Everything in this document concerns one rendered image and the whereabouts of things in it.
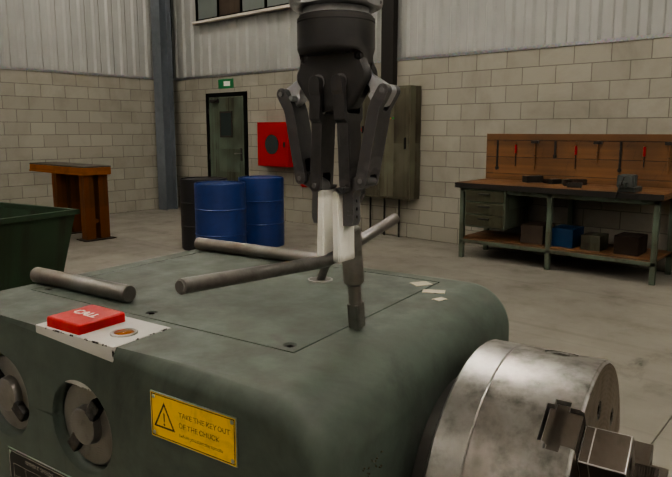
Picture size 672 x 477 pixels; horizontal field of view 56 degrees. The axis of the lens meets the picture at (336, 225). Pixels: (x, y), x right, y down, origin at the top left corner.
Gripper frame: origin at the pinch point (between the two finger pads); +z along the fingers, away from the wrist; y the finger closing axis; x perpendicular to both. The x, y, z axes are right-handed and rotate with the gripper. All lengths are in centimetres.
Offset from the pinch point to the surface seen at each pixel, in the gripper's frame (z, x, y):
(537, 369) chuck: 14.2, 9.0, 18.1
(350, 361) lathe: 12.4, -3.3, 3.8
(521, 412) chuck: 16.5, 3.4, 18.3
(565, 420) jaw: 16.7, 4.5, 22.0
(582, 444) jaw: 18.5, 4.3, 23.6
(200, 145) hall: 12, 783, -811
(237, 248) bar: 10.5, 27.6, -38.4
